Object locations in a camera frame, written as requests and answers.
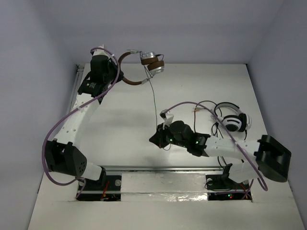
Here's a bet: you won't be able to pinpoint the black cable of white headphones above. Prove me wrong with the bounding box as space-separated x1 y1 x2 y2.
192 100 249 172

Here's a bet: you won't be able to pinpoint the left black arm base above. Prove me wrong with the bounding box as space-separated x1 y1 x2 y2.
76 169 122 202

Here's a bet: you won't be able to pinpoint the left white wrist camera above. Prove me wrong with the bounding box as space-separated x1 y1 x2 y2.
90 45 114 58

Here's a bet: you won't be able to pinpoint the aluminium rail at table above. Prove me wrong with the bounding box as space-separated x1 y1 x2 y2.
52 64 84 166
104 166 223 172

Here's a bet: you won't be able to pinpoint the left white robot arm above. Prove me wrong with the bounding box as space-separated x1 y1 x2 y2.
43 54 121 189

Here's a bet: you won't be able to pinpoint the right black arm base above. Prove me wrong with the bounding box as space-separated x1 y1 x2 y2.
204 163 252 201

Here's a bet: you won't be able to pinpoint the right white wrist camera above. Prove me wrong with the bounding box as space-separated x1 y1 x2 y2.
160 109 174 129

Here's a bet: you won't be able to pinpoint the brown silver headphones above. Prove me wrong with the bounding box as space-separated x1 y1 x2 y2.
118 49 165 86

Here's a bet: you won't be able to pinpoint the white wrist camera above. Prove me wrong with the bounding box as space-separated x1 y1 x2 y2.
90 45 114 58
160 109 174 129

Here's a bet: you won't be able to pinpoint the aluminium rail at table front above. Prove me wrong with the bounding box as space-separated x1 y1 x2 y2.
104 166 223 172

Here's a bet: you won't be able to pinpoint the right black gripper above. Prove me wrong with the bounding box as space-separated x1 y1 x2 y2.
150 121 188 148

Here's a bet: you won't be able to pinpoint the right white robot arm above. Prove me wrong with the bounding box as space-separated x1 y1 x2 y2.
149 121 292 188

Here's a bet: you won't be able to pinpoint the thin black headphone cable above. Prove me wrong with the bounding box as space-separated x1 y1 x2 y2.
140 54 173 150

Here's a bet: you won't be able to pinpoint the aluminium rail at table left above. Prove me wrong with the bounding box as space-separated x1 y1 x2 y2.
52 64 84 166

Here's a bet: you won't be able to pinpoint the white black headphones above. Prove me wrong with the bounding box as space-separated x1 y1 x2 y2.
214 102 252 132

